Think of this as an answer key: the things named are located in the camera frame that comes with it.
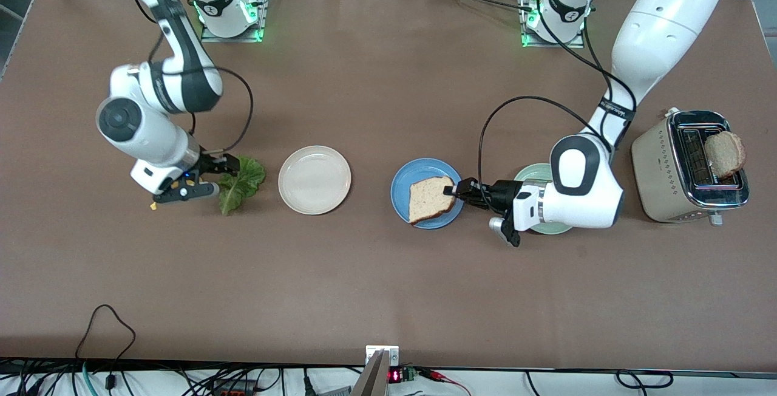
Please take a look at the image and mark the green lettuce leaf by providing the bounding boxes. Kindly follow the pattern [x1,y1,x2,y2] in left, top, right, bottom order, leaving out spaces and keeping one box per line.
[219,156,266,216]

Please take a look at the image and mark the yellow squeeze bottle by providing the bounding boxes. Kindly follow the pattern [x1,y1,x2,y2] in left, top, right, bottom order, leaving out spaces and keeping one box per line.
[150,181,195,210]

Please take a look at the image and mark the brown bread slice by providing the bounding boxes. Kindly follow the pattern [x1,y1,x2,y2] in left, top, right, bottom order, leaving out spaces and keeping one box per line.
[409,176,457,225]
[704,131,747,179]

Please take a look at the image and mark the pale green round plate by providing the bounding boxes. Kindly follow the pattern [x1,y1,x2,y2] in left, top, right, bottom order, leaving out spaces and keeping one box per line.
[514,163,575,236]

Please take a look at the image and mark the blue round plate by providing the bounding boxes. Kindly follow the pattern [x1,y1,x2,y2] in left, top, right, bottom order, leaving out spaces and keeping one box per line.
[390,158,465,230]

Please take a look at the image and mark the white round plate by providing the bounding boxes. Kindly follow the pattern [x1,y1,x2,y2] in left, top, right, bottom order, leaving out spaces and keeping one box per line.
[278,145,352,216]

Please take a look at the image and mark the beige chrome toaster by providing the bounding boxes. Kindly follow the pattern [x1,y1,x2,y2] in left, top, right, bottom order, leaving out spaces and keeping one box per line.
[631,109,750,227]

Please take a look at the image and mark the red black clip leads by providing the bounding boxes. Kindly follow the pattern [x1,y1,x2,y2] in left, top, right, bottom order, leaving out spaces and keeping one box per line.
[419,369,473,396]

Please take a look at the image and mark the grey slanted metal bar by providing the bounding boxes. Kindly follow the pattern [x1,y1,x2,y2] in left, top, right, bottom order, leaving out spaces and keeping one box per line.
[351,350,389,396]

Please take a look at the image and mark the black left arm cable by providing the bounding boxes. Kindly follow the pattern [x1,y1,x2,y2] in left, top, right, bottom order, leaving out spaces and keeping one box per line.
[478,0,638,185]

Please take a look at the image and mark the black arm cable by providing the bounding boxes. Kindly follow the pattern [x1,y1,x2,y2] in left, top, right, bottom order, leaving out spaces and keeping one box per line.
[132,0,254,155]
[478,0,638,185]

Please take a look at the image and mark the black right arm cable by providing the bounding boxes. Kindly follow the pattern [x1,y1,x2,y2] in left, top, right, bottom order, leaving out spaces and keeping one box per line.
[132,0,254,155]

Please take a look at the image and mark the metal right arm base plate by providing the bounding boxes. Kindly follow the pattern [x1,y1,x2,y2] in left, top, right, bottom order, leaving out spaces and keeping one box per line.
[200,0,271,43]

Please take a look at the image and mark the thin black looped cable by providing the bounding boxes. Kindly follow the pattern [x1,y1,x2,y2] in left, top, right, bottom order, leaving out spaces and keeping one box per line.
[75,304,137,391]

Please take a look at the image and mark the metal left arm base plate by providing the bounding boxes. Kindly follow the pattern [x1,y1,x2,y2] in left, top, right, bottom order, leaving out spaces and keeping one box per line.
[519,0,586,49]

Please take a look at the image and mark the small metal table bracket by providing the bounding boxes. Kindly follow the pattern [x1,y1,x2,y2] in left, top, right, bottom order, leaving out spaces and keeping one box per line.
[365,345,400,367]

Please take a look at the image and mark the black floor cable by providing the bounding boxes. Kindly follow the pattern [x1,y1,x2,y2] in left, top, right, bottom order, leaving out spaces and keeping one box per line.
[525,370,674,392]

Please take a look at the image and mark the black cable tangle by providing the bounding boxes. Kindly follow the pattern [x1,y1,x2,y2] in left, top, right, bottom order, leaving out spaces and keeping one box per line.
[0,357,286,396]

